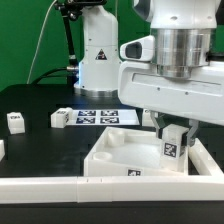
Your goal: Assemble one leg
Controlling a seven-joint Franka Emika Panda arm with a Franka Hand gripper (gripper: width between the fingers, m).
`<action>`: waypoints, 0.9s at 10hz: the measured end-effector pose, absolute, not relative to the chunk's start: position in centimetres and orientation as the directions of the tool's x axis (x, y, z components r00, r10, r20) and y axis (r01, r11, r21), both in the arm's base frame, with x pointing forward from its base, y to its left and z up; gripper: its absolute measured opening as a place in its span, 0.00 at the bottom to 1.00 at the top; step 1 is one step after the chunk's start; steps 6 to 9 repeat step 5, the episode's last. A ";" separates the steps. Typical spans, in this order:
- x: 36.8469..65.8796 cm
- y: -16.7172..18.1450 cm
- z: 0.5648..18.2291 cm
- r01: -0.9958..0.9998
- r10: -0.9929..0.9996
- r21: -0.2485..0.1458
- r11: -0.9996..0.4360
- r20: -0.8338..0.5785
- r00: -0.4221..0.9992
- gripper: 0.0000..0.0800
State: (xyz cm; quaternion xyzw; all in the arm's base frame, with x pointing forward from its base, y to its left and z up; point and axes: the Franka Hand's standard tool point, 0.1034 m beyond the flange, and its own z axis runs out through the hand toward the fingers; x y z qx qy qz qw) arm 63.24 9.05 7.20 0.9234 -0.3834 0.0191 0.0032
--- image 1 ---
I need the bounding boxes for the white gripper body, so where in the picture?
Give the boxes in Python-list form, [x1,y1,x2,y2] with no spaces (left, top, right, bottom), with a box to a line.
[118,34,224,126]

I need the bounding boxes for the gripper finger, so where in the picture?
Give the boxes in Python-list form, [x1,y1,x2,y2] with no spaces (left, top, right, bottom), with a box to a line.
[181,119,199,147]
[150,111,165,139]

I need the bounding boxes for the white square tabletop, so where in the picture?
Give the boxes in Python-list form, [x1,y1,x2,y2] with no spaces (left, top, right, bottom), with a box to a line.
[84,127,188,177]

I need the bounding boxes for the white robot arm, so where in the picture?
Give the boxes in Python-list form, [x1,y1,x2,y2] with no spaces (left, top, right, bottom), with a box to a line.
[79,0,224,126]

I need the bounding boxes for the white sheet with tags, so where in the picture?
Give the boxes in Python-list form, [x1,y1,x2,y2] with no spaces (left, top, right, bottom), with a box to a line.
[68,109,139,126]

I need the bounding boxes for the white L-shaped fence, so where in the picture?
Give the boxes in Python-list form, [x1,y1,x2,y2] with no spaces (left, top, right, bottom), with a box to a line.
[0,137,224,204]

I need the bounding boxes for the white block at left edge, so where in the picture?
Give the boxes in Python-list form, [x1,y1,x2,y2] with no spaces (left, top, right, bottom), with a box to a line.
[0,140,5,162]

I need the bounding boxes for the black cables at base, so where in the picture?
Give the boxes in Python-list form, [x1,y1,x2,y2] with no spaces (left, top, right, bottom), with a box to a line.
[31,66,80,85]

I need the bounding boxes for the white cable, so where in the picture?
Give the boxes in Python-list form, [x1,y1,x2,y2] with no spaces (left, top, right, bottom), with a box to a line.
[26,0,58,85]

